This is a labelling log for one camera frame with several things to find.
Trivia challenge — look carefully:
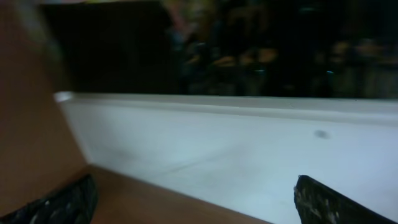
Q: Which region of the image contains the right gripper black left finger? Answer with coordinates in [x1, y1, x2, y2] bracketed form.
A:
[1, 174, 98, 224]

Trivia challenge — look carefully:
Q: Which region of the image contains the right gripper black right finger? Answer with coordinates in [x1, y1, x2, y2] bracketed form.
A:
[294, 175, 397, 224]

